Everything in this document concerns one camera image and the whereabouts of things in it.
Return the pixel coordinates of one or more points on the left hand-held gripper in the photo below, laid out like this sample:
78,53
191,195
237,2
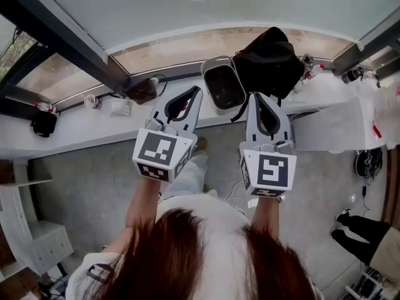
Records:
156,150

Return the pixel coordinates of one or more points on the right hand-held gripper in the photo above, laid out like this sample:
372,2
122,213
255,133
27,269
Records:
272,170

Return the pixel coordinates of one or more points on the white basket with handle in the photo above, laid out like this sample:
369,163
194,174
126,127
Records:
223,87

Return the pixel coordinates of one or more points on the person's right forearm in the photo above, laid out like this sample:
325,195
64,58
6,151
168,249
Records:
265,212

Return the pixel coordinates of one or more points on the person's left forearm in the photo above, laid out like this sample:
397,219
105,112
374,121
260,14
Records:
143,202

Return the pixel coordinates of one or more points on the brown handbag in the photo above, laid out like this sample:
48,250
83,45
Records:
142,91

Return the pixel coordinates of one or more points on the black backpack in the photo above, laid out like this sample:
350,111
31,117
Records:
268,64

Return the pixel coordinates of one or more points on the small clear plastic bag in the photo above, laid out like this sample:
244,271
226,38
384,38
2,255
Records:
121,108

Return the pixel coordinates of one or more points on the person's light trousers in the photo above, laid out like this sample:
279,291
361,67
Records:
190,173

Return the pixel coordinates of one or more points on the white cabinet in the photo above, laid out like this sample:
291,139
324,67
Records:
334,127

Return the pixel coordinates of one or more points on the clear bottle red cap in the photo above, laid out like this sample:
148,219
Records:
45,107
315,72

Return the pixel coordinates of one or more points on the plastic drink cup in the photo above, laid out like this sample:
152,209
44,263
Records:
93,102

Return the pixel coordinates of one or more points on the black flask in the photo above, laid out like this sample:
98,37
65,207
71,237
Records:
352,75

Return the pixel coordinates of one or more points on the person's white shirt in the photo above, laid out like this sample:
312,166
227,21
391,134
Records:
218,220

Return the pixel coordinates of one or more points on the clear bag of bottles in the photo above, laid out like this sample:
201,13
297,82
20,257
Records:
384,114

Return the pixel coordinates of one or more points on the white drawer unit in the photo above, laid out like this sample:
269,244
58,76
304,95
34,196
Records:
43,245

